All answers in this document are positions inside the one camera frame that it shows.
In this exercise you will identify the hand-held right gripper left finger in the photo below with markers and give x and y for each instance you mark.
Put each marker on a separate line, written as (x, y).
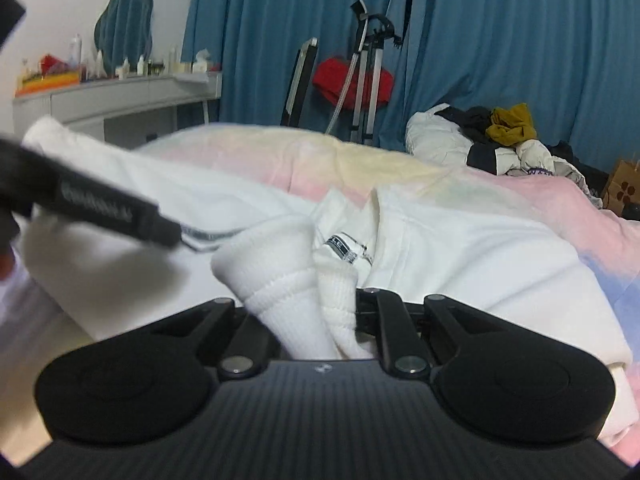
(245, 335)

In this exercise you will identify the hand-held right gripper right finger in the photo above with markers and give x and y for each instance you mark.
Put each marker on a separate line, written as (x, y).
(390, 325)

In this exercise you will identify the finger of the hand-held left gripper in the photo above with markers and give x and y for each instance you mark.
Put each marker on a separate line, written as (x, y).
(170, 232)

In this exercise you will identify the white sweatshirt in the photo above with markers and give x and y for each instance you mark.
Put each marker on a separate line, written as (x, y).
(450, 260)

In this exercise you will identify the pile of clothes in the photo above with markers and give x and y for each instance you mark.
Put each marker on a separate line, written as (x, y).
(435, 135)

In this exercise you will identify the white dressing table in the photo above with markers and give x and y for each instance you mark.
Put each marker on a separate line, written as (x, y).
(100, 100)

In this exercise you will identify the orange yellow storage box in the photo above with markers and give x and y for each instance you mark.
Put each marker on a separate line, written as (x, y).
(47, 81)

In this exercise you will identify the row of cosmetic bottles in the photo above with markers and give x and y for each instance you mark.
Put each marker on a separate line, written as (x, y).
(125, 67)

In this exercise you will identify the pastel tie-dye duvet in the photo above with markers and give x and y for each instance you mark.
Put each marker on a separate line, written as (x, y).
(325, 160)

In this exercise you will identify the white tissue box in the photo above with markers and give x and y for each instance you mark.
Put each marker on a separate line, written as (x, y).
(201, 62)

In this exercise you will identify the wavy edged mirror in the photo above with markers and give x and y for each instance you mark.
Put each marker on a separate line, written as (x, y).
(122, 25)

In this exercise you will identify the black framed panel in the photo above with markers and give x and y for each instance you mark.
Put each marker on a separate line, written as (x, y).
(301, 85)

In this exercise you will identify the blue curtain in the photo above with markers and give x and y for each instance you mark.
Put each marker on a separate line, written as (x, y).
(260, 35)
(525, 60)

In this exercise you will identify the black garment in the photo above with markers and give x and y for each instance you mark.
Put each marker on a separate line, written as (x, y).
(467, 120)

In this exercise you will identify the red cloth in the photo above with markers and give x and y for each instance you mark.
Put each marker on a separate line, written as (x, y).
(335, 80)

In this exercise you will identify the mustard yellow garment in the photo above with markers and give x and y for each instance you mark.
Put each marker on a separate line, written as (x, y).
(512, 127)

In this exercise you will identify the grey garment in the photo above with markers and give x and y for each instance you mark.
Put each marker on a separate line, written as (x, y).
(570, 172)

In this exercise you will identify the garment steamer stand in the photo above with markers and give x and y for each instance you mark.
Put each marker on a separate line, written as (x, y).
(367, 75)

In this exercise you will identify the dark cloth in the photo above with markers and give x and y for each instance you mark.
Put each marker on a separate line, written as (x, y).
(587, 167)

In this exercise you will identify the brown paper bag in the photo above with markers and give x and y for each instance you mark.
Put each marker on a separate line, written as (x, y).
(622, 190)

